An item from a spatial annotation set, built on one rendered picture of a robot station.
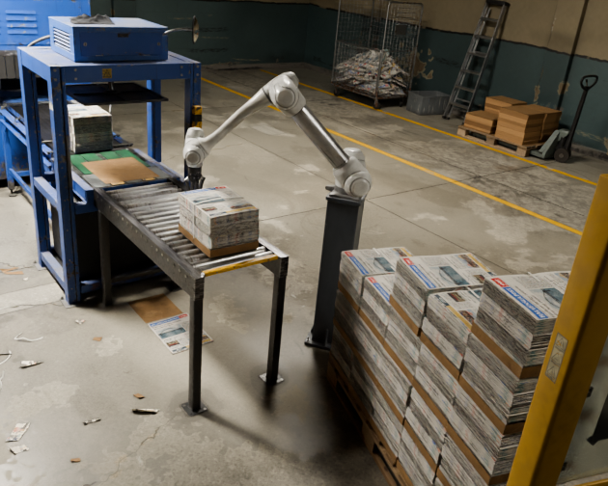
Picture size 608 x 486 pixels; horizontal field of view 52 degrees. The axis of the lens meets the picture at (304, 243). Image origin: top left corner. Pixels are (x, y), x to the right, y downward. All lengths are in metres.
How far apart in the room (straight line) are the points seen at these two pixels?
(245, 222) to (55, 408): 1.38
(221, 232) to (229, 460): 1.11
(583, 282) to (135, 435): 2.38
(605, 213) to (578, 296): 0.21
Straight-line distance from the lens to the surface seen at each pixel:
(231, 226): 3.17
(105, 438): 3.36
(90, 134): 4.83
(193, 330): 3.16
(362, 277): 3.11
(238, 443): 3.29
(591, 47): 9.84
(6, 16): 6.18
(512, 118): 9.19
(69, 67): 3.92
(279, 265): 3.27
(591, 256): 1.57
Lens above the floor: 2.23
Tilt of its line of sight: 25 degrees down
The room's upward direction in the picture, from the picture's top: 6 degrees clockwise
